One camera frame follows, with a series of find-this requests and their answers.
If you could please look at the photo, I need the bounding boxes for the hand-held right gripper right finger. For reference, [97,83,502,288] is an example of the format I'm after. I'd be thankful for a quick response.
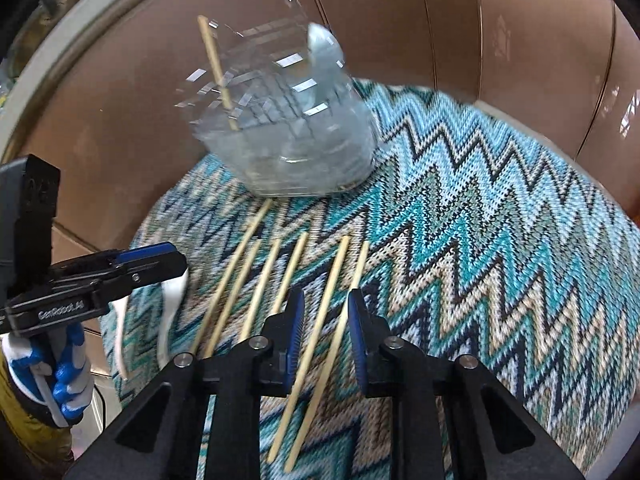
[347,287,583,480]

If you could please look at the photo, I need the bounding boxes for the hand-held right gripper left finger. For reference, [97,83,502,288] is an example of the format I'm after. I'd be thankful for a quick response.
[62,286,306,480]

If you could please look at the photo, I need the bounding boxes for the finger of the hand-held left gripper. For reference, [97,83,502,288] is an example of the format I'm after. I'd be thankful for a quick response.
[50,241,177,282]
[94,254,189,302]

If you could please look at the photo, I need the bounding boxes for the wooden chopstick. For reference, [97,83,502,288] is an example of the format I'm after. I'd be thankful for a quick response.
[267,235,351,463]
[272,232,308,315]
[202,240,262,358]
[239,239,282,343]
[196,15,238,131]
[284,241,371,473]
[191,199,273,356]

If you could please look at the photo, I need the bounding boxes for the clear utensil holder with rack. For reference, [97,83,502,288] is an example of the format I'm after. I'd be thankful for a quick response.
[175,0,378,198]

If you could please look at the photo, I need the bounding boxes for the person's left forearm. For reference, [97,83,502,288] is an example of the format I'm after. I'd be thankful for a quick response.
[0,360,76,480]

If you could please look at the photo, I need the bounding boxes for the person's left hand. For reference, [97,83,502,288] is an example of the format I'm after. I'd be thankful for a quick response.
[2,320,94,428]

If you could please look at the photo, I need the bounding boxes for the zigzag woven mat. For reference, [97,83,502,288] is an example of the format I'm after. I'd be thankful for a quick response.
[100,77,640,480]

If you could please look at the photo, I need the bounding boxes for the white stone countertop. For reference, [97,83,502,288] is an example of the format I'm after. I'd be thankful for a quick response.
[0,0,211,161]

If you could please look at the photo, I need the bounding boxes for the narrow brown cabinet door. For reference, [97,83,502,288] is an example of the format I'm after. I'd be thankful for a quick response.
[425,0,483,106]

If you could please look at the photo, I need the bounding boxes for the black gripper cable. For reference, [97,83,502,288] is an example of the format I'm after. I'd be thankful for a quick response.
[95,387,109,433]

